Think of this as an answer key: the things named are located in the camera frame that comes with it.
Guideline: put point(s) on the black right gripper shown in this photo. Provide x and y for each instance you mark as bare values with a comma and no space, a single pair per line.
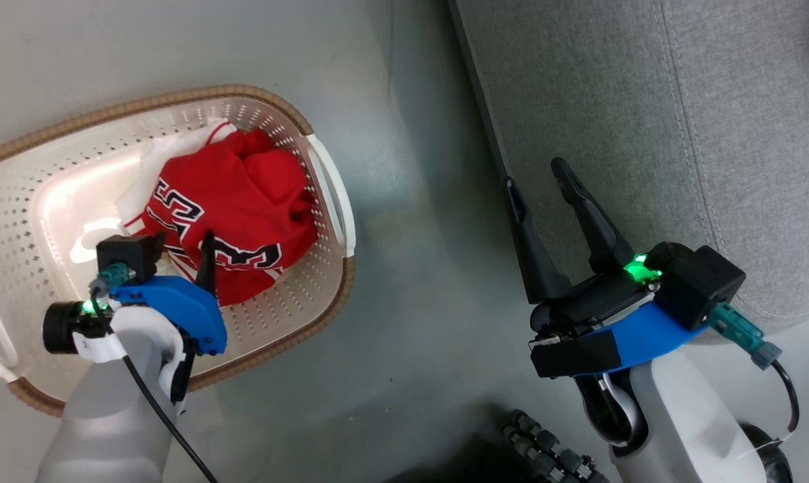
599,298

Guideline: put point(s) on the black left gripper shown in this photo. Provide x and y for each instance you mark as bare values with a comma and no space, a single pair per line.
62,327

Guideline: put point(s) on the red number 23 jersey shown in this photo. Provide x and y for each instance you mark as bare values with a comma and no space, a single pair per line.
243,201

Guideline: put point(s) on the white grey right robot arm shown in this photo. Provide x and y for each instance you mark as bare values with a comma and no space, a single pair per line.
686,422

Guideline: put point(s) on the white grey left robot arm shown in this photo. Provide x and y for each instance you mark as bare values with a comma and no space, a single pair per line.
109,416

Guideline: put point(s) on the grey fabric sofa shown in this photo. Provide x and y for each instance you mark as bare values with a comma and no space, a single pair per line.
646,100

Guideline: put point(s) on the cream perforated laundry basket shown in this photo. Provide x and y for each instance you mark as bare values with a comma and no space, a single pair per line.
56,201

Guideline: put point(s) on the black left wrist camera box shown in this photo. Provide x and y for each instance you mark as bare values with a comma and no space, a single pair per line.
126,255

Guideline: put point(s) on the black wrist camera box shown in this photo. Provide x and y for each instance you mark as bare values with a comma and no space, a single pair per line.
699,285
126,255

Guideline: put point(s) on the teal left camera connector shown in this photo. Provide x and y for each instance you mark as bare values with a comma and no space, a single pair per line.
115,275

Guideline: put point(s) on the teal camera connector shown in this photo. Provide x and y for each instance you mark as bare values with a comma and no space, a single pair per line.
740,330
115,275

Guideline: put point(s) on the blue right camera mount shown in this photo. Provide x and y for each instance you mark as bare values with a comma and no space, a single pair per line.
646,335

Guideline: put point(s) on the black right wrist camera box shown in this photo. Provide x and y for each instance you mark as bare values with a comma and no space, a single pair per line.
699,285

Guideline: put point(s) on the teal right camera connector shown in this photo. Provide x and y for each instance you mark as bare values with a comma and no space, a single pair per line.
740,330

